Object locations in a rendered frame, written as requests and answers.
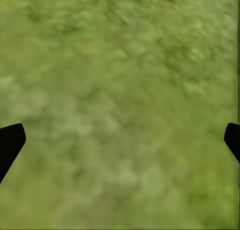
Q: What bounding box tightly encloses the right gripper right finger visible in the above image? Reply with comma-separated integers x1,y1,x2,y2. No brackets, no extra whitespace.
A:
224,123,240,163

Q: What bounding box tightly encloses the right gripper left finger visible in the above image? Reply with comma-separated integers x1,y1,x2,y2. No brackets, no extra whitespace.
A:
0,123,26,183

